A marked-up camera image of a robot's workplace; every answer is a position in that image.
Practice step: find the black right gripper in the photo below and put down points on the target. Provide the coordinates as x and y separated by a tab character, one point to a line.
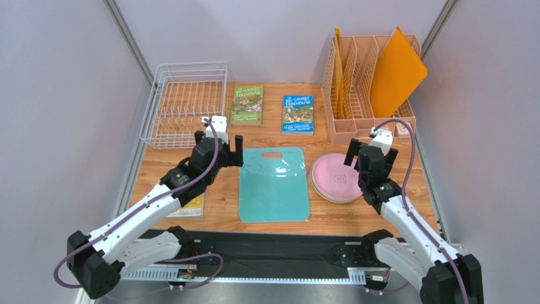
367	156

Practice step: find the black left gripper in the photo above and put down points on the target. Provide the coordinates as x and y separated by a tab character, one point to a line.
234	158

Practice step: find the pink plate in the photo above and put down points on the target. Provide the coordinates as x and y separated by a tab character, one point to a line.
333	177

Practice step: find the yellow bear plate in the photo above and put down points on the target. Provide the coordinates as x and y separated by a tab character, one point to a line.
333	202

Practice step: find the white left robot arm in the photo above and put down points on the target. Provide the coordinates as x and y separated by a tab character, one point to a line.
100	259

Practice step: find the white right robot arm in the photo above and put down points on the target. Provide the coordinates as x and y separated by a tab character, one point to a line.
437	270

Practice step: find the green 65-Storey Treehouse book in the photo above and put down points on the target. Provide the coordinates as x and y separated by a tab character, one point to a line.
247	105

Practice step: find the Brideshead Revisited paperback book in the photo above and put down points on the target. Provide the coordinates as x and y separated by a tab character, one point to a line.
192	209

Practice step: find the teal cutting board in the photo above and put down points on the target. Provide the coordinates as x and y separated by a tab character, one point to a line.
273	186

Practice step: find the blue 26-Storey Treehouse book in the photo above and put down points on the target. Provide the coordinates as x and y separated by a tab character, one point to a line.
298	115

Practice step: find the thin orange folder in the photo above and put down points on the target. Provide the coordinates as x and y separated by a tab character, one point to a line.
338	75

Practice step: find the pink plastic desk organizer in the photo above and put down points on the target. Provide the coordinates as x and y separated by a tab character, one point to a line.
359	54

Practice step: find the black base mat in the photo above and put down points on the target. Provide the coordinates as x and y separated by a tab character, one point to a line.
284	256

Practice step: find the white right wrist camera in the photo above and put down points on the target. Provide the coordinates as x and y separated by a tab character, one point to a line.
381	138

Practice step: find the white wire dish rack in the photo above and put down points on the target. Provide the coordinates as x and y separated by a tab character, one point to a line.
181	95

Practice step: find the aluminium frame rail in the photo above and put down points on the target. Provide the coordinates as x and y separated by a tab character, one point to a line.
204	270

